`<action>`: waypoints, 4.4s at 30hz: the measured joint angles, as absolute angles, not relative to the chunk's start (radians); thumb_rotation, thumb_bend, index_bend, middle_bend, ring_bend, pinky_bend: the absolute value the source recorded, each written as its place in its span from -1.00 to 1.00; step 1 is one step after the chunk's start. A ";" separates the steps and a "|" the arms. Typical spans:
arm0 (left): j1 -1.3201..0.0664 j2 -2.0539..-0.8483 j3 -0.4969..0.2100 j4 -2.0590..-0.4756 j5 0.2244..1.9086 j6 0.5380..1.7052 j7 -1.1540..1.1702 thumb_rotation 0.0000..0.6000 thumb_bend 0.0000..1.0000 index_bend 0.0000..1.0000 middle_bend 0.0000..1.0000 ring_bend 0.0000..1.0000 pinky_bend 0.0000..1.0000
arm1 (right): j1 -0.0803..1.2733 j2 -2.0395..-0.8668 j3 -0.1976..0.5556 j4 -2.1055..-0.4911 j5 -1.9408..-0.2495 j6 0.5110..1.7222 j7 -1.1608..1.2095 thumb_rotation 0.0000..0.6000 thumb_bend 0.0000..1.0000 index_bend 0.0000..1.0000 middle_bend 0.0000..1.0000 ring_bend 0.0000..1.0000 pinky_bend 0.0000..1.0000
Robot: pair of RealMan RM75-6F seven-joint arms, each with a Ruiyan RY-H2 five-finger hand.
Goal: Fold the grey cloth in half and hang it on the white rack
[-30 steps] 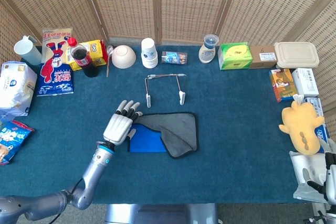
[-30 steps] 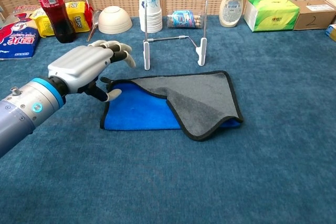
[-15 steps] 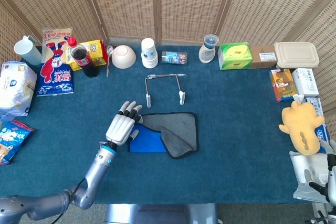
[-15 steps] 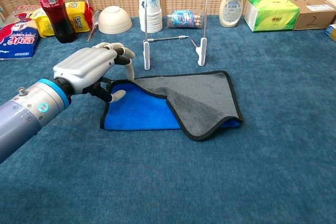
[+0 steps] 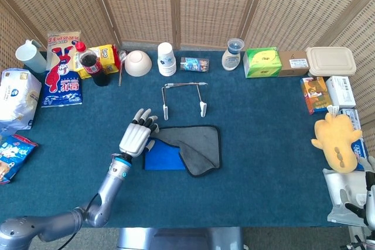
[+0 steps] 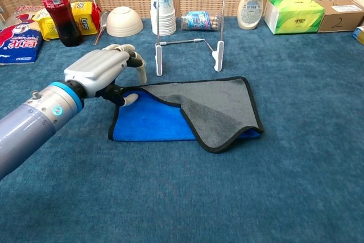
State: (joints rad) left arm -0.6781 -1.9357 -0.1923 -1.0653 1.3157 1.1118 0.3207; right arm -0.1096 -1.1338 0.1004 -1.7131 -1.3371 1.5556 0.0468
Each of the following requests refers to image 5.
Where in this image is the brown cardboard box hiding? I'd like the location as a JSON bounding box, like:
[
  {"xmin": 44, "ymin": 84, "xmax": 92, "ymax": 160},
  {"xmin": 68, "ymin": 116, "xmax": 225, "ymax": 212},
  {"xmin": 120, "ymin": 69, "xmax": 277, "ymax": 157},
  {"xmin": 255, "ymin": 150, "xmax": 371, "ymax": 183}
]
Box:
[{"xmin": 278, "ymin": 50, "xmax": 311, "ymax": 77}]

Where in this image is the green tissue box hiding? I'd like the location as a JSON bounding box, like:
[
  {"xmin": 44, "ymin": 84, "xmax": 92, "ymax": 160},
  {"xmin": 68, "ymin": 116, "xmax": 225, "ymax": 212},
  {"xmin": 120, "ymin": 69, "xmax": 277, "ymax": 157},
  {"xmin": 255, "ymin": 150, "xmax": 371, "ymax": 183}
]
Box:
[{"xmin": 243, "ymin": 46, "xmax": 282, "ymax": 79}]

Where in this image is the blue snack bag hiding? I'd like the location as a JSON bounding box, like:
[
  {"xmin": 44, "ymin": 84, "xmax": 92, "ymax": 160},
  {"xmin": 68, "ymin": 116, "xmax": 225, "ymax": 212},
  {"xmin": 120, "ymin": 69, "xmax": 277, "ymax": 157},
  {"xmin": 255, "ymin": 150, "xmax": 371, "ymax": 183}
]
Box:
[{"xmin": 0, "ymin": 134, "xmax": 39, "ymax": 185}]

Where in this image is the yellow plush toy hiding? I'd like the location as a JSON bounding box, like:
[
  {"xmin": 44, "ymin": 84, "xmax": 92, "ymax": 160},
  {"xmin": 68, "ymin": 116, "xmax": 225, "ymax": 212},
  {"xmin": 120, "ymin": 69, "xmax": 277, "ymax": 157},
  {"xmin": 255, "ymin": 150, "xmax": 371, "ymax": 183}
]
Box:
[{"xmin": 311, "ymin": 112, "xmax": 363, "ymax": 174}]

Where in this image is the bamboo folding screen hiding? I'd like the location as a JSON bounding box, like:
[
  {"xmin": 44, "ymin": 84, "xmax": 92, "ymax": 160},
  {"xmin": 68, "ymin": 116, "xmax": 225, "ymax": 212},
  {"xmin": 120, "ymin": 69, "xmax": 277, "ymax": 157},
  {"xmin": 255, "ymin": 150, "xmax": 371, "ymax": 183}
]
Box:
[{"xmin": 0, "ymin": 0, "xmax": 375, "ymax": 133}]

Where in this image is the metal spoon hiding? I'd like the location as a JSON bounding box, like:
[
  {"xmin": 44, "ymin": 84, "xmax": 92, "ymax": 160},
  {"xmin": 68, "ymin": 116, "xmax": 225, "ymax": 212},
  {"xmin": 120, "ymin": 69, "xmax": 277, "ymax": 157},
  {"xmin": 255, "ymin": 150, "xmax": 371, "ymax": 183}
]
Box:
[{"xmin": 118, "ymin": 49, "xmax": 128, "ymax": 87}]

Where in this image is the cola bottle red label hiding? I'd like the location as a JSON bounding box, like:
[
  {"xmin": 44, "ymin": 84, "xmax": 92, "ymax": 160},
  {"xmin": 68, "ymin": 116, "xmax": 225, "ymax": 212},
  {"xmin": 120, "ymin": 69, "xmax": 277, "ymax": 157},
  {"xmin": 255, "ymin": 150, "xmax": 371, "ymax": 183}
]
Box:
[{"xmin": 75, "ymin": 41, "xmax": 111, "ymax": 87}]

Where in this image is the stack of paper cups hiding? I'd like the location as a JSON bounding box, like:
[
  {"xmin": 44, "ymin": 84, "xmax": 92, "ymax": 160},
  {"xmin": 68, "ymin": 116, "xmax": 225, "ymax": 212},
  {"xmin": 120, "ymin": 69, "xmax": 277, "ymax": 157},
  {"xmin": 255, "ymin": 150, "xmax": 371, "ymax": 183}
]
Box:
[{"xmin": 157, "ymin": 42, "xmax": 178, "ymax": 77}]

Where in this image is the orange carton box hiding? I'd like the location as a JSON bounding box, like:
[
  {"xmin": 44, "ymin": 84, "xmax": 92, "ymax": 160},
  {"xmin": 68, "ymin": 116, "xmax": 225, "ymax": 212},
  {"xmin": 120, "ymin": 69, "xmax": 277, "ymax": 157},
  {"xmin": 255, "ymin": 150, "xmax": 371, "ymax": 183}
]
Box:
[{"xmin": 299, "ymin": 76, "xmax": 334, "ymax": 115}]

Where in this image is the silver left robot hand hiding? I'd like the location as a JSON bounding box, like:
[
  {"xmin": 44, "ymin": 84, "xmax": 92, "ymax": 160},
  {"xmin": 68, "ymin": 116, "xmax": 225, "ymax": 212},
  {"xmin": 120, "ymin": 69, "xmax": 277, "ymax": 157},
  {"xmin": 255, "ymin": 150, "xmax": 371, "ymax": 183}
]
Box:
[{"xmin": 118, "ymin": 108, "xmax": 161, "ymax": 157}]

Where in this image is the beige lidded food container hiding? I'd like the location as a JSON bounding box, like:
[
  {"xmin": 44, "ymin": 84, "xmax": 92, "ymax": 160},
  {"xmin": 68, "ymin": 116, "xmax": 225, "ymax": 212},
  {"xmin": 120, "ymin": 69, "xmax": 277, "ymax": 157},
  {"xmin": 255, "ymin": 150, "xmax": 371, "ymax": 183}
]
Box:
[{"xmin": 305, "ymin": 46, "xmax": 357, "ymax": 77}]

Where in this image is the white box with barcode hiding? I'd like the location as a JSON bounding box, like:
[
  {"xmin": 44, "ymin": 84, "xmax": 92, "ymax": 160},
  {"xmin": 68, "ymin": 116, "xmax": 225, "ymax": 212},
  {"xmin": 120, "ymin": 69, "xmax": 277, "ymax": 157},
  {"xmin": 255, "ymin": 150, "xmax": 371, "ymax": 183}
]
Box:
[{"xmin": 325, "ymin": 76, "xmax": 357, "ymax": 109}]

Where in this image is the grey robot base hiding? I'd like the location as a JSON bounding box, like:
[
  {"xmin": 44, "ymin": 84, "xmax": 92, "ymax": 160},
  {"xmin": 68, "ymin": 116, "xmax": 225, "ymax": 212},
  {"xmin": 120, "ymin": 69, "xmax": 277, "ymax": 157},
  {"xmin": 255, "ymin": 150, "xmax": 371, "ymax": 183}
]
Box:
[{"xmin": 117, "ymin": 226, "xmax": 244, "ymax": 250}]

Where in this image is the white and blue box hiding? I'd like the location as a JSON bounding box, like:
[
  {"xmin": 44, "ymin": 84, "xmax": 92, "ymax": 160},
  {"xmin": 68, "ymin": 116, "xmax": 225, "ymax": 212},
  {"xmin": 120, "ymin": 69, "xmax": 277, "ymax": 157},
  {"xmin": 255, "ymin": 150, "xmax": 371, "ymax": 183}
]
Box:
[{"xmin": 338, "ymin": 108, "xmax": 363, "ymax": 132}]

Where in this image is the red white blue food bag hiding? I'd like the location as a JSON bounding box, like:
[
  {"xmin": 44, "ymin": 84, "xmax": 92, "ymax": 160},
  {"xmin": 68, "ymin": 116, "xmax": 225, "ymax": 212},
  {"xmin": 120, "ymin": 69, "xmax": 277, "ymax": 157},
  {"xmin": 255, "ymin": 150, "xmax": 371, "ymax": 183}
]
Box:
[{"xmin": 40, "ymin": 30, "xmax": 83, "ymax": 108}]

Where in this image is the cream bottle blue cap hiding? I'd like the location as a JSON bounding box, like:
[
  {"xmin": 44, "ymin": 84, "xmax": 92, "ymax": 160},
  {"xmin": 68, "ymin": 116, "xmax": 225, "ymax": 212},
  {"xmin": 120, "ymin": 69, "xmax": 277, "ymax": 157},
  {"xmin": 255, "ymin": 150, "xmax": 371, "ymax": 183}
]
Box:
[{"xmin": 221, "ymin": 37, "xmax": 245, "ymax": 71}]

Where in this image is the cream bowl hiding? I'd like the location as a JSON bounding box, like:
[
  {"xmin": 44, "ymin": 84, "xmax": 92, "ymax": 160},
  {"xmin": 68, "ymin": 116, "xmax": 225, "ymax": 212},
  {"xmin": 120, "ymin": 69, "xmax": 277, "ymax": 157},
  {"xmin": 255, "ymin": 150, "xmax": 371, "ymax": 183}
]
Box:
[{"xmin": 124, "ymin": 50, "xmax": 153, "ymax": 77}]

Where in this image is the yellow Lipo biscuit pack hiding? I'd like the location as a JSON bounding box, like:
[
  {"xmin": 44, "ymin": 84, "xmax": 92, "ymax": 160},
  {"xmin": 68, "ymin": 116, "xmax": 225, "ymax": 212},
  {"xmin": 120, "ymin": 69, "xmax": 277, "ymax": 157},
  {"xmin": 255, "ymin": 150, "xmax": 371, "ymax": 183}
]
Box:
[{"xmin": 72, "ymin": 44, "xmax": 121, "ymax": 80}]

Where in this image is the grey and blue cloth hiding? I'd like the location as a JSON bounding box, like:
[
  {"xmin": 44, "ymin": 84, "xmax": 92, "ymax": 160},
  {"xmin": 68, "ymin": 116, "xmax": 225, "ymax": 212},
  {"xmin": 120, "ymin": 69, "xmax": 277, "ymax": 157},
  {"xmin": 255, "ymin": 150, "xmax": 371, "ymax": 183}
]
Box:
[{"xmin": 142, "ymin": 125, "xmax": 222, "ymax": 178}]

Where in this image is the white plastic jug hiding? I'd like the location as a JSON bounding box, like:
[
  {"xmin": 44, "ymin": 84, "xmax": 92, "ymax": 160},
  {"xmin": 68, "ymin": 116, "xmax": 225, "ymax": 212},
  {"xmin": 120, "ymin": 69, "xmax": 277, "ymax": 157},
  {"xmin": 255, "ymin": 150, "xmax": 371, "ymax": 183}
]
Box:
[{"xmin": 15, "ymin": 39, "xmax": 48, "ymax": 74}]

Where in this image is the blue carpet table cover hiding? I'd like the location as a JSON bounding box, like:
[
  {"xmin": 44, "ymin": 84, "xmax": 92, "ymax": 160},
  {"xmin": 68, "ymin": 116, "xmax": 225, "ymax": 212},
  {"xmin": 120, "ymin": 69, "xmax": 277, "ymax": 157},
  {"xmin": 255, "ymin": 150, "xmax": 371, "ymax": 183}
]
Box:
[{"xmin": 0, "ymin": 50, "xmax": 357, "ymax": 229}]

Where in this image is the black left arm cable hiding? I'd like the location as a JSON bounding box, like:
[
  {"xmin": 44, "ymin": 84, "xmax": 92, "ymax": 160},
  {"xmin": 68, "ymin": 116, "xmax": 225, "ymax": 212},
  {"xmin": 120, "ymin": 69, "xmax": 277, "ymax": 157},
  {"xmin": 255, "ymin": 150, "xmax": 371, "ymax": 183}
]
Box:
[{"xmin": 57, "ymin": 193, "xmax": 102, "ymax": 250}]

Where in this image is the large white flour bag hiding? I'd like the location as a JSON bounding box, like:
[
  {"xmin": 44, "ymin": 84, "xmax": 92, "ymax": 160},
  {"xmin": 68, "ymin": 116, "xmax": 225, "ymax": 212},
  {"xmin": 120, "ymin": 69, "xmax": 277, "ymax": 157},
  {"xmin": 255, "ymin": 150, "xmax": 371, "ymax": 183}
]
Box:
[{"xmin": 0, "ymin": 67, "xmax": 42, "ymax": 136}]

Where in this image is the clear biscuit tube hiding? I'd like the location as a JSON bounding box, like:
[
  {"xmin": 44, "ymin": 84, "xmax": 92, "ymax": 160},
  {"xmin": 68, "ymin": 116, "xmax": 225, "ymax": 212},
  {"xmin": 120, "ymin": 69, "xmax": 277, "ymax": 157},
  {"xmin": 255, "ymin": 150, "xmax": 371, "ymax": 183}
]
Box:
[{"xmin": 179, "ymin": 57, "xmax": 210, "ymax": 73}]

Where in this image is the white plastic bag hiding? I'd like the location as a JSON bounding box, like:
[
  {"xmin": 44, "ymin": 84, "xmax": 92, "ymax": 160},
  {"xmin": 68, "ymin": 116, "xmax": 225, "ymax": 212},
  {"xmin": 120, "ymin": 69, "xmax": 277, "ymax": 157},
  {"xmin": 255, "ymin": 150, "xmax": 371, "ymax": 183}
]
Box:
[{"xmin": 322, "ymin": 167, "xmax": 370, "ymax": 228}]

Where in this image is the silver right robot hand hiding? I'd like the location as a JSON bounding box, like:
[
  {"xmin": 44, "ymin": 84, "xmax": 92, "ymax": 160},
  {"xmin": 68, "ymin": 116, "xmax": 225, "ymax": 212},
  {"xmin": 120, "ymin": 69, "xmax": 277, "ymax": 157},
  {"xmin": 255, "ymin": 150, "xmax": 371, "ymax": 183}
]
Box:
[{"xmin": 339, "ymin": 156, "xmax": 375, "ymax": 232}]

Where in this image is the white metal rack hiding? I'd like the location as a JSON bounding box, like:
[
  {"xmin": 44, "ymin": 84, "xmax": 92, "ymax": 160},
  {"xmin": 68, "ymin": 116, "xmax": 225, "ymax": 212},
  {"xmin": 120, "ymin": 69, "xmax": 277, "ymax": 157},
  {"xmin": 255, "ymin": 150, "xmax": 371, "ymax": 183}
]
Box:
[{"xmin": 162, "ymin": 81, "xmax": 209, "ymax": 121}]

